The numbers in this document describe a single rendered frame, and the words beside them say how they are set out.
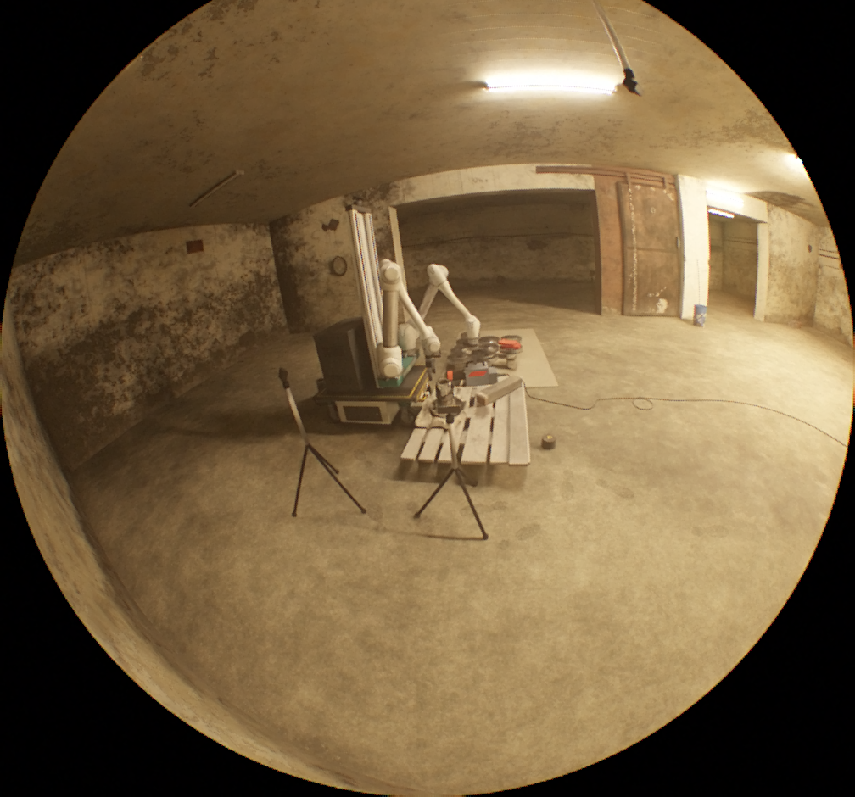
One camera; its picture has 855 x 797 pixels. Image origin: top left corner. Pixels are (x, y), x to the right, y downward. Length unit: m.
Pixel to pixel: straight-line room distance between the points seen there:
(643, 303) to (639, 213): 1.76
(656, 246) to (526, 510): 5.58
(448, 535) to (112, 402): 5.01
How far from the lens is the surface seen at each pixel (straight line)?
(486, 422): 2.09
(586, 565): 1.53
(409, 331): 2.53
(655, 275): 6.36
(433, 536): 1.59
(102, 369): 5.35
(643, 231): 6.24
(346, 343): 2.24
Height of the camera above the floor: 1.30
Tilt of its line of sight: 22 degrees down
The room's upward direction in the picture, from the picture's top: 8 degrees counter-clockwise
